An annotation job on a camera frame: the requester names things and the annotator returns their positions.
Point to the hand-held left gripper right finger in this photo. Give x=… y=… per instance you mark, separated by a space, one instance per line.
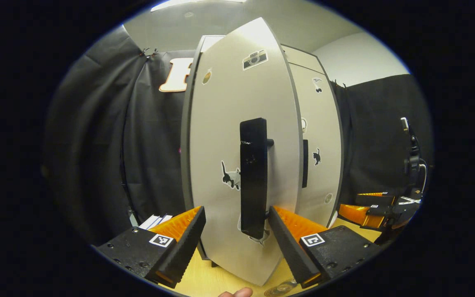
x=287 y=247

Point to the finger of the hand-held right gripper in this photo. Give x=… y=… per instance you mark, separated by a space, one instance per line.
x=375 y=199
x=357 y=214

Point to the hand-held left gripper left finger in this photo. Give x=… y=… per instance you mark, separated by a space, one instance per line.
x=188 y=243

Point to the round patterned coaster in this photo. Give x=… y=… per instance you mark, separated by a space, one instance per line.
x=274 y=292

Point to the white cabinet door headphones sticker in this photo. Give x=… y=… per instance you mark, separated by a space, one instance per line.
x=324 y=123

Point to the white cabinet door camera sticker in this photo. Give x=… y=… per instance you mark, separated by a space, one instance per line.
x=221 y=123

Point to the white and grey cabinet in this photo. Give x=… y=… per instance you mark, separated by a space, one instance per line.
x=340 y=140

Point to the white paper sheets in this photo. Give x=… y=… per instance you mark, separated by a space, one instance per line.
x=153 y=221

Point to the black backdrop cloth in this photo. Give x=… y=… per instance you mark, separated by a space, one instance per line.
x=97 y=144
x=373 y=136

